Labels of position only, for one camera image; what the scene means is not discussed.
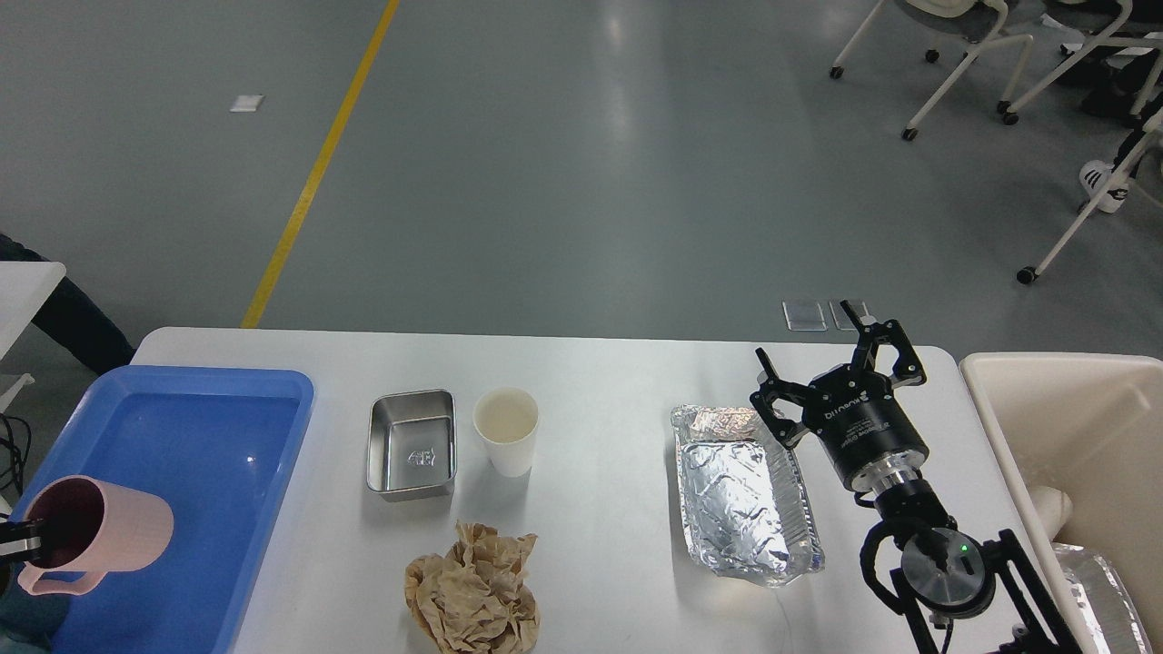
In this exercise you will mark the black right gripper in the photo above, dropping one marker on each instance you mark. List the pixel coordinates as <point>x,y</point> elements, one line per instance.
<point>863,427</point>

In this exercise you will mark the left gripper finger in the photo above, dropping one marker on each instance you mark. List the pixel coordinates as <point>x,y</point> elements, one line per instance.
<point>22,540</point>

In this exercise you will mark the pink mug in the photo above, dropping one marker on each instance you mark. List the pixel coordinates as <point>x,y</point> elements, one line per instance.
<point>89,529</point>

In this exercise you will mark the aluminium foil tray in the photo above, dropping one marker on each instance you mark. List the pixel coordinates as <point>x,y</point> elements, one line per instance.
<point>745,511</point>

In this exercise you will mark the steel rectangular container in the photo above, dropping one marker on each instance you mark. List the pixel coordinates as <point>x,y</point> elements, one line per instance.
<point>412,446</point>

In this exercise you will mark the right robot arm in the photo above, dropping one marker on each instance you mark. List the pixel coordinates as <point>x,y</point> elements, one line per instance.
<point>915,560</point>

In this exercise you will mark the floor outlet plate right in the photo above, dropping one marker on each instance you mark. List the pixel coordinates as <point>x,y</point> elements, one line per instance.
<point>840,318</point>

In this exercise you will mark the floor outlet plate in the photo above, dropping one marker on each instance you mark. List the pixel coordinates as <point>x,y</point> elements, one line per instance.
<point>804,316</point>
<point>840,318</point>

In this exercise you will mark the floor outlet plate left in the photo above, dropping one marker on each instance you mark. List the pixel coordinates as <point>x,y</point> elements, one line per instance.
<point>804,316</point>

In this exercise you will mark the blue plastic tray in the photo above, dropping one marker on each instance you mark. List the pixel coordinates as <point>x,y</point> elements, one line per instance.
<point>219,445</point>

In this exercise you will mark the person in dark jeans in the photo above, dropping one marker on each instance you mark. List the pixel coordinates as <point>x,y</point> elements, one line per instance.
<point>74,322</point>

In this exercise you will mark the beige plastic bin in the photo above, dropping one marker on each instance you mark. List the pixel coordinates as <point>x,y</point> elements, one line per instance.
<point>1077,438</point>

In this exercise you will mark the white side table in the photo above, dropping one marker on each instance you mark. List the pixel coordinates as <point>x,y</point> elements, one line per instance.
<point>25,286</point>

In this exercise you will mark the foil tray in bin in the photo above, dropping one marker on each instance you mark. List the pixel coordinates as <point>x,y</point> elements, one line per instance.
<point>1113,622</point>

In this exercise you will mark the white sneaker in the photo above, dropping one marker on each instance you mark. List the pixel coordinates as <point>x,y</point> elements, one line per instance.
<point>1099,180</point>

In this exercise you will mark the white paper cup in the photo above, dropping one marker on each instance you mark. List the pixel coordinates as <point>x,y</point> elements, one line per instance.
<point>507,420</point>

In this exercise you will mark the white chair at right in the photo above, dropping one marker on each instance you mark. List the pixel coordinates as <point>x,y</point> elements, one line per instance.
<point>1139,169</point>

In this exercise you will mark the crumpled brown paper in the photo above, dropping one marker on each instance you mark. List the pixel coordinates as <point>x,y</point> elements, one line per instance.
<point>475,597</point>

